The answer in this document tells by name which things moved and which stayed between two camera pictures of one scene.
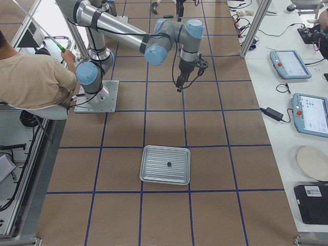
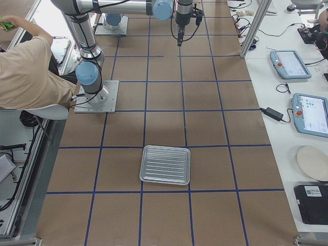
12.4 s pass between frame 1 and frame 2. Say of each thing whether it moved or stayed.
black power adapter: stayed
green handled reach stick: moved
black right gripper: moved
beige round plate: stayed
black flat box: stayed
